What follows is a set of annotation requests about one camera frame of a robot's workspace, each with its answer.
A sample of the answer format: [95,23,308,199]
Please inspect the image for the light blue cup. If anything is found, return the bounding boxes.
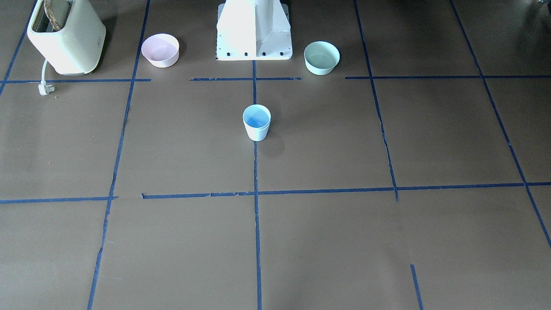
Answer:
[242,104,271,142]

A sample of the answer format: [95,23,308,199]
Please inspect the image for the green bowl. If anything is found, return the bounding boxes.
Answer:
[303,41,341,76]

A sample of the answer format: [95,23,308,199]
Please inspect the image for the toast slice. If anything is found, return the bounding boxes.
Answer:
[43,0,71,31]

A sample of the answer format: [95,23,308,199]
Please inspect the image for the pink bowl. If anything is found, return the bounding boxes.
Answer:
[140,33,180,68]

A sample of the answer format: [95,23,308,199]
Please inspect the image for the cream toaster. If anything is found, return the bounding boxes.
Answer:
[26,0,106,76]

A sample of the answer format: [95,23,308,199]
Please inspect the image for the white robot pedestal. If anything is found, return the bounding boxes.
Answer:
[215,0,293,61]

